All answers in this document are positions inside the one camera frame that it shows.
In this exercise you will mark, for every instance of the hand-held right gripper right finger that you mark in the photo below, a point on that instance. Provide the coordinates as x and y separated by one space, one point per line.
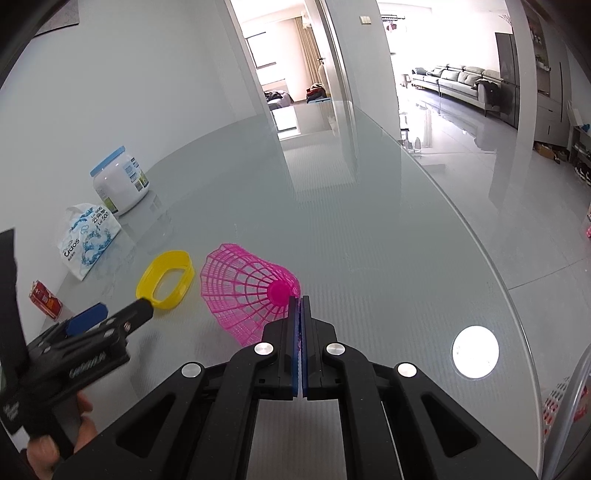
308 350

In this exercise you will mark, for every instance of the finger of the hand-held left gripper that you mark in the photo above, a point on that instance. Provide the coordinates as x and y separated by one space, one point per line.
85 319
134 314

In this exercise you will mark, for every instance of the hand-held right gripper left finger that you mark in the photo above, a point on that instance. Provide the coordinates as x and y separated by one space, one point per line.
296 360

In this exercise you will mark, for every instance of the pink plastic shuttlecock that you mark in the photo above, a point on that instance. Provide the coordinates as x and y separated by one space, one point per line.
240 286

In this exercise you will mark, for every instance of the grey plastic basket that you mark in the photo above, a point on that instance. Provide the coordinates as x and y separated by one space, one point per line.
570 415

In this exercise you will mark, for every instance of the person's left hand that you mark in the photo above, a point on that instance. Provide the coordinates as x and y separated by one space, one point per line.
87 429

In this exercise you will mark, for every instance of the small red box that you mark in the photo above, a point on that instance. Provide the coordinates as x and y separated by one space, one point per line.
46 300

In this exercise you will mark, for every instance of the white blue tissue packet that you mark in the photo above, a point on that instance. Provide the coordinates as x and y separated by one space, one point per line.
87 242

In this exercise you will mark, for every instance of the white jar with blue lid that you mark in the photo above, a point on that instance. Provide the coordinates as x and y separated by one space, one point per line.
120 182

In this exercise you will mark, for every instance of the white door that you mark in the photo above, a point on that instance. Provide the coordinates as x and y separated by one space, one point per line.
344 83

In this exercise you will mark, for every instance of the beige curtain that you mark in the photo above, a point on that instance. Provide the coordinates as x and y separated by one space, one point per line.
309 55

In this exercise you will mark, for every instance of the pink plastic stool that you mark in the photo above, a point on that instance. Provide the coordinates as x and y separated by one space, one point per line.
588 228

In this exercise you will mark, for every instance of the grey sofa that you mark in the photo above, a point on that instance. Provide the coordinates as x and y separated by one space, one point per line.
457 81

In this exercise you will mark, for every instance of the cardboard box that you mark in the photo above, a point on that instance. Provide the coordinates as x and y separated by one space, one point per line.
544 151

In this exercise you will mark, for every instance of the dark tall cabinet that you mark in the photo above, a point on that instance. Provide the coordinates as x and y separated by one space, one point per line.
507 78

